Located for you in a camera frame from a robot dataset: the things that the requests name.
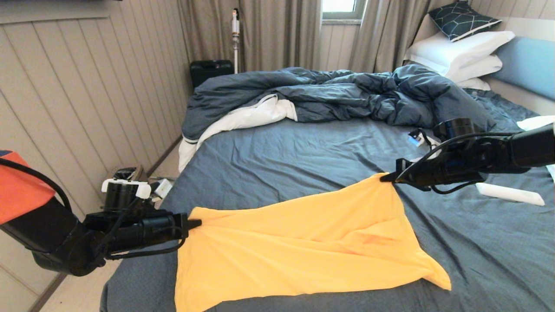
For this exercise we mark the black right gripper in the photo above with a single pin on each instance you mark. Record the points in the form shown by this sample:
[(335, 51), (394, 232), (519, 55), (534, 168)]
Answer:
[(442, 171)]

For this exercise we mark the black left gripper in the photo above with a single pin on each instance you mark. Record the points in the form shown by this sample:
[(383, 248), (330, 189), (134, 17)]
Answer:
[(147, 232)]

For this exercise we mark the yellow t-shirt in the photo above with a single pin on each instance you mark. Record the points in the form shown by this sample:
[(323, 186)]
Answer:
[(282, 251)]

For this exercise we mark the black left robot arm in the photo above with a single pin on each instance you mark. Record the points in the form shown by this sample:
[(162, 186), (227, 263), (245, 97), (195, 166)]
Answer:
[(47, 234)]

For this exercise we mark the grey metal rod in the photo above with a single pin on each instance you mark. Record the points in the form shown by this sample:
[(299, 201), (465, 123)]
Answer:
[(167, 177)]

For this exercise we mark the brown trash bin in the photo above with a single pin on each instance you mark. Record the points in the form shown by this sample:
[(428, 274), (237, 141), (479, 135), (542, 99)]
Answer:
[(139, 172)]

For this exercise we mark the crumpled bin bag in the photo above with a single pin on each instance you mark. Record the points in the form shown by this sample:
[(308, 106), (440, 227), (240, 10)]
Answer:
[(125, 173)]

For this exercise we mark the blue bed sheet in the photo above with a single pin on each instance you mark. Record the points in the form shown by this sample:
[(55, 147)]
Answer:
[(303, 147)]

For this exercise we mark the crumpled dark blue duvet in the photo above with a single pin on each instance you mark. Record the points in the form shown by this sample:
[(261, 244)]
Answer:
[(347, 93)]

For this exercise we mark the white remote control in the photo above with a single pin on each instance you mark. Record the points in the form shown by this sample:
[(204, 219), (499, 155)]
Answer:
[(516, 195)]

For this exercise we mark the large white pillow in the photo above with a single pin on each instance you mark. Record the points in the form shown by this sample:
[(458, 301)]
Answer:
[(455, 50)]

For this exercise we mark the beige curtain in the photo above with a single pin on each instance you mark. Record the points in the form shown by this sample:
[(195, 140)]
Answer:
[(381, 34), (277, 34)]

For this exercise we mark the dark green suitcase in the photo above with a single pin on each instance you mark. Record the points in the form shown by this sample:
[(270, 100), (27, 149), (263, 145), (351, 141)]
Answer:
[(210, 71)]

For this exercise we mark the dark patterned cushion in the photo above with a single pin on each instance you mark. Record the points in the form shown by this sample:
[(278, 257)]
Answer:
[(459, 21)]

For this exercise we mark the blue headboard pad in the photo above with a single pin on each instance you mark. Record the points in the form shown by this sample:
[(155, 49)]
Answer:
[(529, 67)]

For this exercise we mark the white stick vacuum cleaner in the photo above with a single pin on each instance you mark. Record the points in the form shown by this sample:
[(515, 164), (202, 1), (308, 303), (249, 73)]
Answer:
[(235, 28)]

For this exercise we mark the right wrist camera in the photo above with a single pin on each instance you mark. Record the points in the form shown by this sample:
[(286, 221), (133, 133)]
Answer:
[(417, 138)]

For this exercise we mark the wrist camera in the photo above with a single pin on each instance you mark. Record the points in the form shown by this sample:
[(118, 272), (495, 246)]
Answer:
[(417, 138), (163, 188)]

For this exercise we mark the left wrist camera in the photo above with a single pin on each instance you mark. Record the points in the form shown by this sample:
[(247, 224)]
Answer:
[(163, 188)]

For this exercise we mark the window with grey frame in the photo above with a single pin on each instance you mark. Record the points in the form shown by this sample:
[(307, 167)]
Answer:
[(340, 6)]

